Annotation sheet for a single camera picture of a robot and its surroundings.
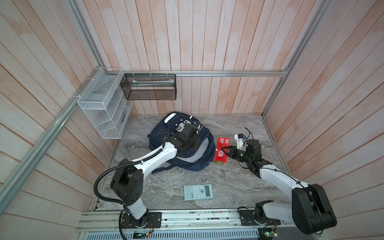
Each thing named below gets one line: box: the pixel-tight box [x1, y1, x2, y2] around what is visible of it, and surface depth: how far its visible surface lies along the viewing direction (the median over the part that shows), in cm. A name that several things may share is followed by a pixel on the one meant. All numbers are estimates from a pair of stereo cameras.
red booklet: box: [213, 137, 231, 165], surface depth 87 cm
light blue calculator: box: [183, 184, 214, 201], surface depth 83 cm
